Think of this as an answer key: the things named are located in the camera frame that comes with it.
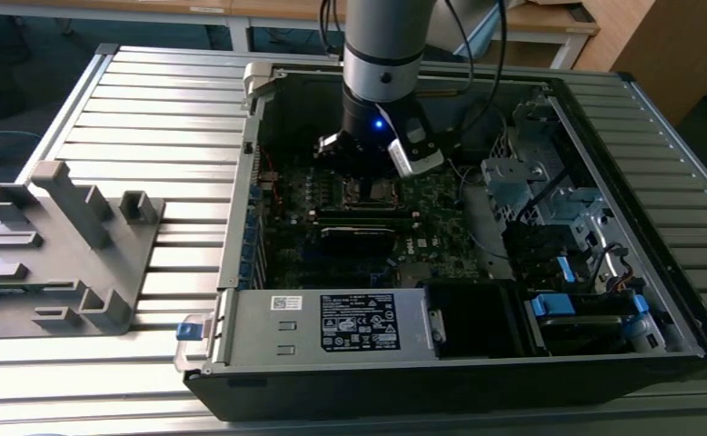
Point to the black hard disk drive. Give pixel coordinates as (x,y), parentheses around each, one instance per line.
(577,333)

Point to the black graphics card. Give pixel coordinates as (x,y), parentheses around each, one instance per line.
(355,245)

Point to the blue plastic case latch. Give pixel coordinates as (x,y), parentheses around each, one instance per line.
(190,330)

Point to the brown chipset heatsink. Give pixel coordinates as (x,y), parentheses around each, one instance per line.
(415,274)

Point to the green motherboard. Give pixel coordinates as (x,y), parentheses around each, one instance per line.
(438,227)

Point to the green RAM stick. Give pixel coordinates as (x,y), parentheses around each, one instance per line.
(43,287)

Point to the silver metal drive cage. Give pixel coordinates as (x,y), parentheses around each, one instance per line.
(510,175)

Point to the black open PC case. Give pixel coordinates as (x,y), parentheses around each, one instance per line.
(450,390)

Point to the wooden cabinet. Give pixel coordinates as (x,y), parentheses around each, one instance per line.
(662,45)

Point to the grey plastic parts rack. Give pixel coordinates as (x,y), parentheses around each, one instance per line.
(86,272)

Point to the black RAM slot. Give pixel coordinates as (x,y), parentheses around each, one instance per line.
(364,220)
(364,215)
(364,211)
(364,224)

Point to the silver power supply unit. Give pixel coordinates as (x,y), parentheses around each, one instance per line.
(256,336)

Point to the CPU socket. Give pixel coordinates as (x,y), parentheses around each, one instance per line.
(348,205)

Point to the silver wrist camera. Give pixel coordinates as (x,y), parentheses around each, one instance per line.
(426,161)

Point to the silver-topped CPU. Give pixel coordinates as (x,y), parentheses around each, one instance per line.
(383,191)

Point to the wooden desk white frame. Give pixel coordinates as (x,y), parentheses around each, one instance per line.
(147,6)
(541,22)

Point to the blue plastic drive latch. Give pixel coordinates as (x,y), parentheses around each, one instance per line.
(639,303)
(565,270)
(550,303)

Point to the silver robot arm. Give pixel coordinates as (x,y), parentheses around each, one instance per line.
(383,36)

